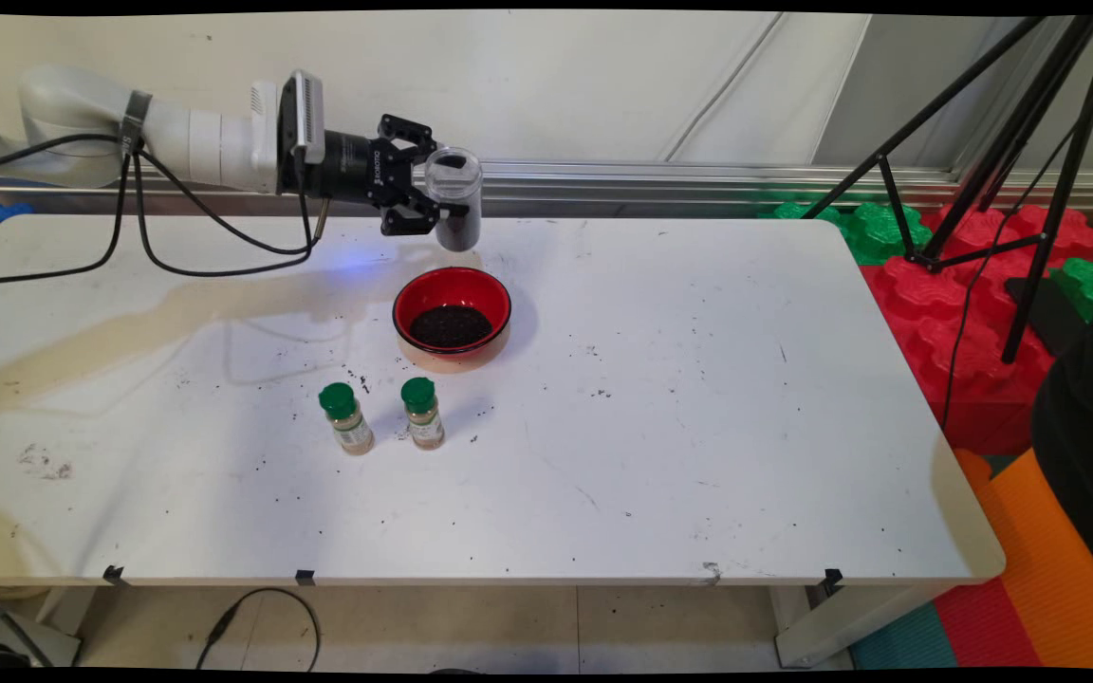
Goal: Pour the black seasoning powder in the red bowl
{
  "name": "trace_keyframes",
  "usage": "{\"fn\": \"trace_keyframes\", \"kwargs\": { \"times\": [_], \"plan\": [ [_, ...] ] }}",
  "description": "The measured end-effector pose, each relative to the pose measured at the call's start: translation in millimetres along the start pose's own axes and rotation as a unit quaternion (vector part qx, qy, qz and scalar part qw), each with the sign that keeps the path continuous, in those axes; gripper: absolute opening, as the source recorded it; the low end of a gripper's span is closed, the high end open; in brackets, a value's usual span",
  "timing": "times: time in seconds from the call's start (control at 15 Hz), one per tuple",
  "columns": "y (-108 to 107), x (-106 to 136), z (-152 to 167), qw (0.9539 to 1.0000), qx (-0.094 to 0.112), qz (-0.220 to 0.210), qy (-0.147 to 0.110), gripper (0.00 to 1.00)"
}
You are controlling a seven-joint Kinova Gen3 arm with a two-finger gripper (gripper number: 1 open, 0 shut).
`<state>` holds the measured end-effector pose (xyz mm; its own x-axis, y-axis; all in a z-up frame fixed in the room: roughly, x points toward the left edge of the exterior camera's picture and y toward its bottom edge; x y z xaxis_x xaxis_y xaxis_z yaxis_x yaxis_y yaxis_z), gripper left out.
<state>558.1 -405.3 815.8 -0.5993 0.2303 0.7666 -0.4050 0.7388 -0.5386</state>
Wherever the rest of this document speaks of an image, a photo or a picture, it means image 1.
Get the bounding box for orange foam mat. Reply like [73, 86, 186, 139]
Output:
[953, 446, 1093, 670]

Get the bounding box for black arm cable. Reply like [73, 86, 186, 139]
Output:
[0, 131, 330, 286]

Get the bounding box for red foam mat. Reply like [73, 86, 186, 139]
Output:
[931, 577, 1046, 670]

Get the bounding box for aluminium rail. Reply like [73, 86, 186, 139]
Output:
[0, 150, 1093, 215]

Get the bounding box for large black object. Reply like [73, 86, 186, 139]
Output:
[1030, 270, 1093, 599]

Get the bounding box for black tripod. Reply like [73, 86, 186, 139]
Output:
[798, 14, 1093, 366]

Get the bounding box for clear plastic jar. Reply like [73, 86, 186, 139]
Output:
[423, 146, 485, 253]

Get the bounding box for red and black bowl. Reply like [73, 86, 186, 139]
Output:
[393, 267, 513, 360]

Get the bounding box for thin black tripod cable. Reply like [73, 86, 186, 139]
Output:
[938, 52, 1093, 433]

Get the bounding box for large green foam block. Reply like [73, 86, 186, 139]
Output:
[760, 194, 933, 267]

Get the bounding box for black floor cable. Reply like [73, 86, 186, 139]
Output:
[195, 587, 322, 673]

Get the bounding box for green-capped spice bottle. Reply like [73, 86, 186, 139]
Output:
[319, 382, 376, 456]
[401, 377, 447, 451]

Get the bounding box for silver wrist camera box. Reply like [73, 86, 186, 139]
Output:
[250, 69, 326, 168]

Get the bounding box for teal foam mat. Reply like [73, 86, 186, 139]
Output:
[848, 600, 960, 672]

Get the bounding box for white table leg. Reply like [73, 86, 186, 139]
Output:
[774, 581, 951, 670]
[0, 586, 97, 668]

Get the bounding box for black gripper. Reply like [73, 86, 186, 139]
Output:
[279, 113, 470, 238]

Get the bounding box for black cable strap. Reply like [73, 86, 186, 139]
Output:
[120, 90, 155, 155]

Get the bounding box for red foam blocks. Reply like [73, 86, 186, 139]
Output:
[858, 204, 1093, 456]

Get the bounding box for small green foam block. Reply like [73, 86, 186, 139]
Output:
[1049, 256, 1093, 324]

